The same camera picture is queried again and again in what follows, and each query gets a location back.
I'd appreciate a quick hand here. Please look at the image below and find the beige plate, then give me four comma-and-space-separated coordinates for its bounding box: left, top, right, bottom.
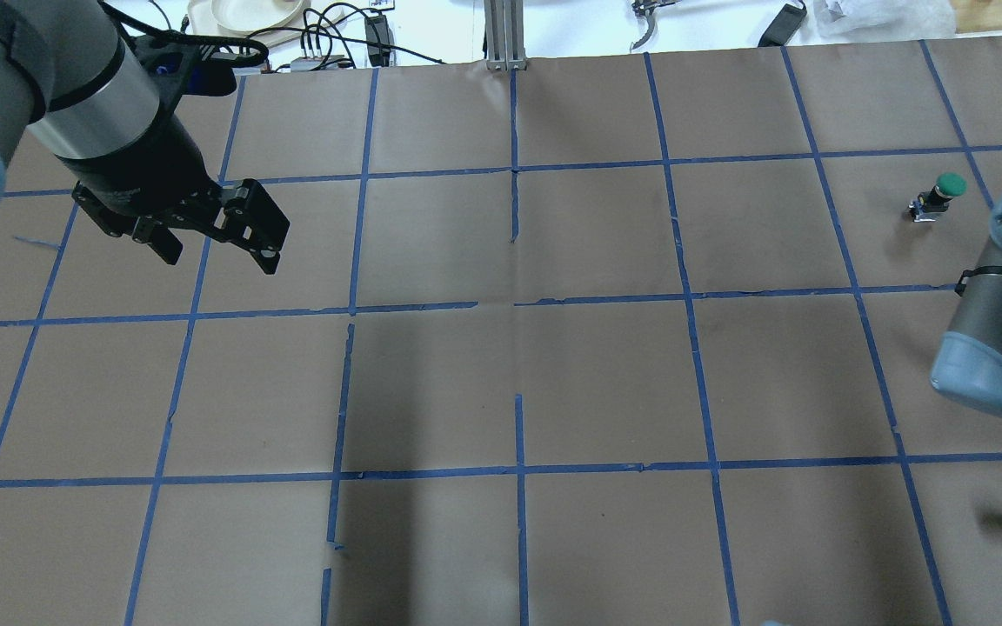
208, 1, 309, 35

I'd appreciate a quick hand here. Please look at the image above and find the black power adapter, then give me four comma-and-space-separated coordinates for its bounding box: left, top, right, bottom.
364, 13, 392, 67

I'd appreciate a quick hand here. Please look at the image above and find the clear plastic bag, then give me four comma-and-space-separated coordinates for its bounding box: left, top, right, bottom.
807, 1, 957, 41

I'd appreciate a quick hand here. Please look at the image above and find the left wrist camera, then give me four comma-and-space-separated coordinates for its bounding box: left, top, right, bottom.
128, 32, 239, 107

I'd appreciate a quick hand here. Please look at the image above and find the green push button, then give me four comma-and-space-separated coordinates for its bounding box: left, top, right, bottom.
907, 173, 969, 224

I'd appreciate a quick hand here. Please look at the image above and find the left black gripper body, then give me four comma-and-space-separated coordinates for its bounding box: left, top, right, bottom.
59, 117, 240, 243

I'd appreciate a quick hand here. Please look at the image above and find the beige tray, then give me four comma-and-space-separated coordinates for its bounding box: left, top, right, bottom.
186, 1, 346, 58

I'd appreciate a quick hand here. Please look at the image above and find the wooden board stand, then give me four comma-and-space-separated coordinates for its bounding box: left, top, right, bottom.
949, 0, 1002, 35

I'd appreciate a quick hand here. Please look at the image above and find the aluminium frame post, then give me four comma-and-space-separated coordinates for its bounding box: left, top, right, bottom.
484, 0, 528, 71

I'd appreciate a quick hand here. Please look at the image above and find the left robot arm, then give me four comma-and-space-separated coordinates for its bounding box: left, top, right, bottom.
0, 1, 290, 275

